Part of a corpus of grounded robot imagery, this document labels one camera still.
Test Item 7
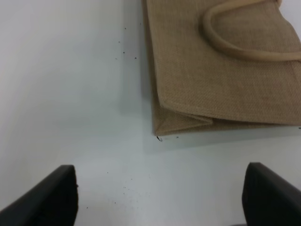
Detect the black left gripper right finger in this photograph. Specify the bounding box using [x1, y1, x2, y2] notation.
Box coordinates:
[242, 162, 301, 226]

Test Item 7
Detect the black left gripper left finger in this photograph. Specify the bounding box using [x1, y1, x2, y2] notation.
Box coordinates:
[0, 165, 79, 226]

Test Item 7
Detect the brown linen tote bag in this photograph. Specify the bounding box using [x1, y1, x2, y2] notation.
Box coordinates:
[142, 0, 301, 136]

